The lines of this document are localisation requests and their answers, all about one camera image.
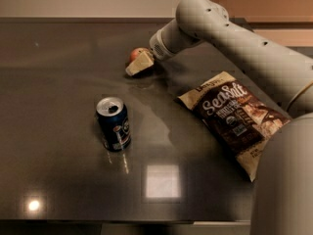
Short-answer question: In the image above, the red apple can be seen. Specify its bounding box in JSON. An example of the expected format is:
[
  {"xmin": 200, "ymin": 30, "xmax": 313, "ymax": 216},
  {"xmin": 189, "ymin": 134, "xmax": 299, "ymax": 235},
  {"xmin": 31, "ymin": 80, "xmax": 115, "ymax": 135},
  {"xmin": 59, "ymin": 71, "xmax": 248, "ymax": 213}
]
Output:
[{"xmin": 129, "ymin": 47, "xmax": 148, "ymax": 62}]

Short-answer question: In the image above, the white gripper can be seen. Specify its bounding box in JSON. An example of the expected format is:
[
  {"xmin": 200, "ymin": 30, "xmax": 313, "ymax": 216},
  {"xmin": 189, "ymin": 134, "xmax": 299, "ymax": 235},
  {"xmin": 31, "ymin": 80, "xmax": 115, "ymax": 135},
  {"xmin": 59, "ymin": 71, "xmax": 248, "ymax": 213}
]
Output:
[{"xmin": 125, "ymin": 29, "xmax": 175, "ymax": 76}]

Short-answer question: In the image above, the sea salt chips bag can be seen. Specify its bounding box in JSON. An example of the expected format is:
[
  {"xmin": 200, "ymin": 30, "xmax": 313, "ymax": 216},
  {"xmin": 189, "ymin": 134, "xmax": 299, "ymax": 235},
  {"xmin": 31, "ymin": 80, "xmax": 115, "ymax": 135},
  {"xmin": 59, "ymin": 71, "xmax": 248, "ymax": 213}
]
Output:
[{"xmin": 178, "ymin": 71, "xmax": 290, "ymax": 181}]

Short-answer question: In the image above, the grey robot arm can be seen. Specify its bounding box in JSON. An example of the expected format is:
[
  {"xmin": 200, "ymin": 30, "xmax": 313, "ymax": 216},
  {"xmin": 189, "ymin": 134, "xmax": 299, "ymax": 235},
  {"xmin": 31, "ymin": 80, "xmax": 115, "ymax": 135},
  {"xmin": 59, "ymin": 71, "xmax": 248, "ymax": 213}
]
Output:
[{"xmin": 126, "ymin": 0, "xmax": 313, "ymax": 235}]

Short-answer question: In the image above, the blue soda can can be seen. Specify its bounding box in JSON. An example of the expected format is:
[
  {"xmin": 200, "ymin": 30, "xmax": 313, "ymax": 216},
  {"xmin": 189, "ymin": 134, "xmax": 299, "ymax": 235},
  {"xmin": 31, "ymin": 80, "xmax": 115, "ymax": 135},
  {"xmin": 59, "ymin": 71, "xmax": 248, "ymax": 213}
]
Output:
[{"xmin": 96, "ymin": 97, "xmax": 131, "ymax": 152}]

